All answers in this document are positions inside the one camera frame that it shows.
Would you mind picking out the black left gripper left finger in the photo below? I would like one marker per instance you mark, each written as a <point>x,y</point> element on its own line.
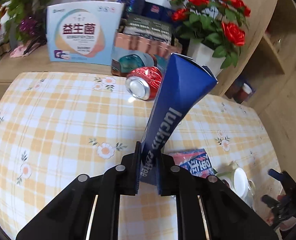
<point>88,208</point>

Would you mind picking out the yogurt cup green lid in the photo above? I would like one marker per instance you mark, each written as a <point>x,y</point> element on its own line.
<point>236,179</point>

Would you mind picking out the red rose bouquet white vase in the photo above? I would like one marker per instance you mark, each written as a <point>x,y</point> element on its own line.
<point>214,29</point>

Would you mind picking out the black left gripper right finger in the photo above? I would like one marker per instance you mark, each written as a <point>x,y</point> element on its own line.
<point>206,207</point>

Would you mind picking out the pink teal packaged box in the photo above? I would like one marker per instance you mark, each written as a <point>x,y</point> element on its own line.
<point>132,52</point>

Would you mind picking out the blue pink snack wrapper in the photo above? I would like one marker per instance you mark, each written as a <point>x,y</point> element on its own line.
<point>197,162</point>

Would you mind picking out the yellow plaid floral tablecloth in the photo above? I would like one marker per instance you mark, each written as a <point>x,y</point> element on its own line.
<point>55,126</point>

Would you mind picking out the crushed red cola can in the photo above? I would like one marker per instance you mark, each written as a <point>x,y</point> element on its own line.
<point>143,83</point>

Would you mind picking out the wooden shelf unit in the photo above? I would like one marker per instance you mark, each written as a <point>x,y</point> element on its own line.
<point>269,56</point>

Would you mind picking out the pink blossom flower arrangement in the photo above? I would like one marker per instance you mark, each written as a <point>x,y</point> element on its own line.
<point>28,18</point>

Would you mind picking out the red cup on shelf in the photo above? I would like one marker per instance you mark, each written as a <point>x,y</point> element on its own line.
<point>243,93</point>

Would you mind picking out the dark green card box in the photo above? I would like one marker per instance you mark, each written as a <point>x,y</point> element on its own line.
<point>149,28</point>

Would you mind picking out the light blue probiotic box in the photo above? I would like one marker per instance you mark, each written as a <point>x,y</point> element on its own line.
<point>82,32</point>

